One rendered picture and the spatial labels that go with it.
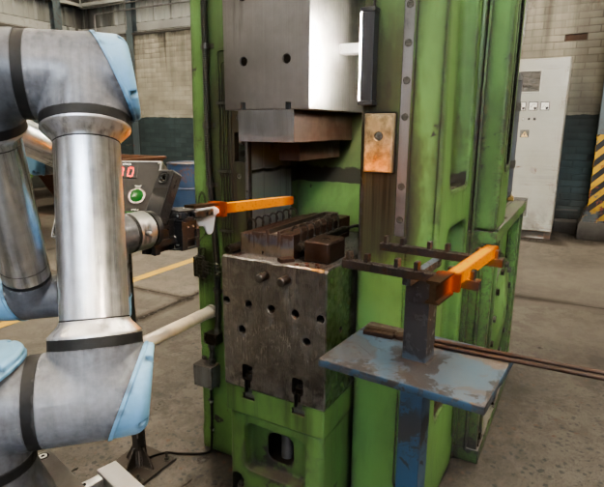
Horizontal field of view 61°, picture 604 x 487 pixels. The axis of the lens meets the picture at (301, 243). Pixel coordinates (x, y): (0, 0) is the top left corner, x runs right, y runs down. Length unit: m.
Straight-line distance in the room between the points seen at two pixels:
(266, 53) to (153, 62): 8.60
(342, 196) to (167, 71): 8.10
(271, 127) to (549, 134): 5.36
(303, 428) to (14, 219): 1.14
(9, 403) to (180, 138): 9.13
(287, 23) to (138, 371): 1.13
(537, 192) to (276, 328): 5.41
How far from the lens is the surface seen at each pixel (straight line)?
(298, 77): 1.52
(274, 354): 1.64
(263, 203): 1.32
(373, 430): 1.84
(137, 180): 1.80
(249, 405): 1.79
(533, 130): 6.68
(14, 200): 0.85
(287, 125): 1.53
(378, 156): 1.53
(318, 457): 1.74
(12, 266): 0.92
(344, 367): 1.24
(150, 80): 10.17
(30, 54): 0.75
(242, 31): 1.64
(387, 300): 1.62
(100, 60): 0.74
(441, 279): 0.96
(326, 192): 2.02
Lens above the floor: 1.32
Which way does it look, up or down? 13 degrees down
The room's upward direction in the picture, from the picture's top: straight up
